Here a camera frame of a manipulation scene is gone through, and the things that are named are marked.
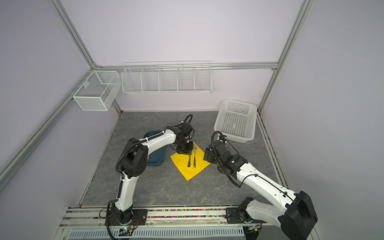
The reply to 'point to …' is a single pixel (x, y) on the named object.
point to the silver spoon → (189, 164)
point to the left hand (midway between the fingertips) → (192, 154)
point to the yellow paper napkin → (181, 160)
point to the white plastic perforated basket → (236, 119)
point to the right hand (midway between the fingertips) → (211, 154)
